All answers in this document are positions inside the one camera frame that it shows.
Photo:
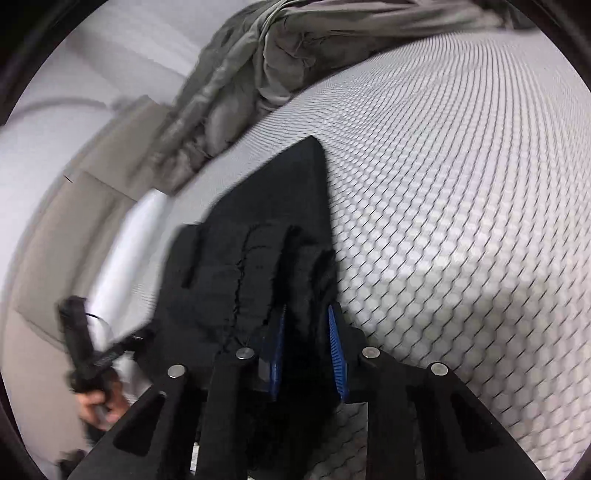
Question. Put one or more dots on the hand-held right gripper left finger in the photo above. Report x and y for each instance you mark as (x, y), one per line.
(277, 355)

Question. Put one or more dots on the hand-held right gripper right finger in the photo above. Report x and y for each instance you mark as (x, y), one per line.
(337, 355)

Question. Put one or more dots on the black pants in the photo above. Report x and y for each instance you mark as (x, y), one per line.
(258, 258)

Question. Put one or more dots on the person's left hand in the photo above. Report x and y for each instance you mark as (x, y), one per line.
(99, 408)

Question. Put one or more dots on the white pillow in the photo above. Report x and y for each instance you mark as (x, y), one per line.
(131, 258)

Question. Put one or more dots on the beige padded headboard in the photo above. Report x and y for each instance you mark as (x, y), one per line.
(64, 240)

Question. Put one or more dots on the white honeycomb mattress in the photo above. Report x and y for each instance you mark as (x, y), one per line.
(461, 207)

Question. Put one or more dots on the grey duvet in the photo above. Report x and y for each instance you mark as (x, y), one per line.
(258, 74)

